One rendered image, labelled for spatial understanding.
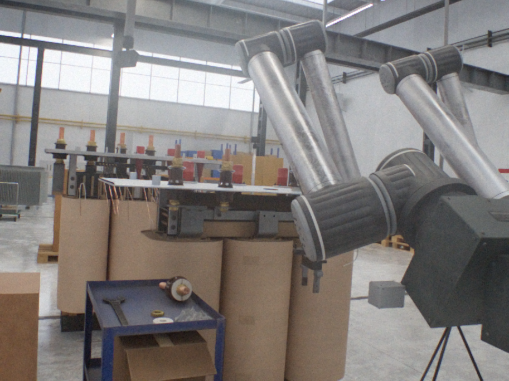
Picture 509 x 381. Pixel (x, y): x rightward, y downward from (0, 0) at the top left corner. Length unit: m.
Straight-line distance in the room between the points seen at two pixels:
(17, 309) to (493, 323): 1.64
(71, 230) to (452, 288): 3.25
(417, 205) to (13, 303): 1.52
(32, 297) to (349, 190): 1.30
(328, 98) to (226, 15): 9.54
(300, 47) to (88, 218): 2.53
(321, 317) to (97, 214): 2.04
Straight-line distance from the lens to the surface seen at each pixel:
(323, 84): 1.90
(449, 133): 1.91
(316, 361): 2.89
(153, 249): 2.38
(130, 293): 2.12
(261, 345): 2.66
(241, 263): 2.50
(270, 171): 7.59
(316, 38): 1.92
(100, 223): 3.92
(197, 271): 2.38
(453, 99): 2.27
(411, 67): 2.18
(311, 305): 2.77
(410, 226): 1.30
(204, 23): 11.09
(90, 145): 4.39
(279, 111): 1.58
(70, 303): 4.04
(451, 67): 2.27
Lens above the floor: 1.44
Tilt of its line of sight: 1 degrees up
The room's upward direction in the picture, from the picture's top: 4 degrees clockwise
